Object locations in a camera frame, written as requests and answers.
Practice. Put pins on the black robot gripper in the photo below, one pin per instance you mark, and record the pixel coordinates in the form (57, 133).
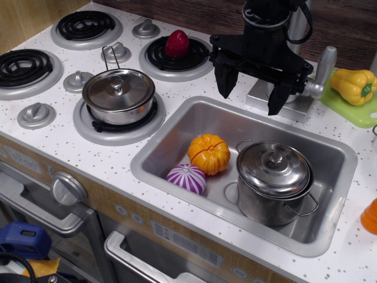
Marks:
(260, 52)

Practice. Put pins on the stove burner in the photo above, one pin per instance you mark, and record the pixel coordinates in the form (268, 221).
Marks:
(86, 30)
(83, 125)
(155, 63)
(28, 72)

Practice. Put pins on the grey stove knob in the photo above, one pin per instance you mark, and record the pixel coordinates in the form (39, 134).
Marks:
(115, 54)
(36, 116)
(75, 82)
(146, 30)

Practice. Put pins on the back right stove burner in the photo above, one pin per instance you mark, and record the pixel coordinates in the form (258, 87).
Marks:
(155, 63)

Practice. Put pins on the red toy egg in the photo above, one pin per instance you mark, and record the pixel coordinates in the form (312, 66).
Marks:
(178, 45)

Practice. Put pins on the grey stove knob front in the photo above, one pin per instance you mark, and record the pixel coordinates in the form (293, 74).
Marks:
(36, 116)

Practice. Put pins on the back left stove burner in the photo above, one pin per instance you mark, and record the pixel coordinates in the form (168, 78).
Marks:
(86, 30)

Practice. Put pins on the grey stove knob left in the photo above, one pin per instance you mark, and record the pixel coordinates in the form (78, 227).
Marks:
(75, 82)

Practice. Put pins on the purple white toy onion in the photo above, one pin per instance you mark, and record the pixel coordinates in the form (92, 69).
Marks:
(188, 177)

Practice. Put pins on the far left stove burner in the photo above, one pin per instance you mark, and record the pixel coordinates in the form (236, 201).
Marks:
(28, 72)

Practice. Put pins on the orange toy bottle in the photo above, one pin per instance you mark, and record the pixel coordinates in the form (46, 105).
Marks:
(368, 218)

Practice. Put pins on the silver oven door handle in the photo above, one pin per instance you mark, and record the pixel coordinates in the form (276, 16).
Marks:
(29, 200)

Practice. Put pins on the silver sink basin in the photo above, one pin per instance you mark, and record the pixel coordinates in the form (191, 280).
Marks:
(333, 163)

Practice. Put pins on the small steel saucepan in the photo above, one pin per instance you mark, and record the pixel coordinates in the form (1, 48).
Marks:
(123, 117)

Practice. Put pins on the grey stove knob back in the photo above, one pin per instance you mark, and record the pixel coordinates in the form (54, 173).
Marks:
(146, 30)

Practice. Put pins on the orange toy pumpkin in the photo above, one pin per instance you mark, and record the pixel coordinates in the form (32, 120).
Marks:
(210, 153)

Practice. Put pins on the grey stove knob centre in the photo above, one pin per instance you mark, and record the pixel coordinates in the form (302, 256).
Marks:
(115, 54)

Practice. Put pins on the steel tall pot lid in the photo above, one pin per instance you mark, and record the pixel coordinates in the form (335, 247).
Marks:
(273, 169)

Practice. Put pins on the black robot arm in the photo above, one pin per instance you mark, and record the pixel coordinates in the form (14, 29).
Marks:
(265, 9)

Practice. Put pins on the yellow toy bell pepper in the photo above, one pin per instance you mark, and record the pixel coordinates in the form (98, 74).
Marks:
(357, 87)

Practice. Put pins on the silver toy faucet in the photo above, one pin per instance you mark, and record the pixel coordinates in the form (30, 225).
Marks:
(299, 101)

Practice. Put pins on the grey oven dial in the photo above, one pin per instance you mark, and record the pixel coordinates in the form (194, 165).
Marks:
(66, 190)

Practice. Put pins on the front stove burner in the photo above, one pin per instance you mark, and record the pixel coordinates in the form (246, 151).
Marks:
(83, 125)

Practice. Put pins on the steel saucepan lid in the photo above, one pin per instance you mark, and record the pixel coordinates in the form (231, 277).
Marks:
(118, 90)

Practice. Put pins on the yellow tape piece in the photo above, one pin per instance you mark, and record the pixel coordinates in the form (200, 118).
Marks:
(43, 267)

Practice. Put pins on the blue clamp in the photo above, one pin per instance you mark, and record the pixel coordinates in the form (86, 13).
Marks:
(27, 240)

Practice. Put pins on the green cutting board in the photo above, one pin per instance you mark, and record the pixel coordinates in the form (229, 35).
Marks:
(363, 116)

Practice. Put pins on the tall steel pot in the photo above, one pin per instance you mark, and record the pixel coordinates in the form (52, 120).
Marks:
(271, 211)

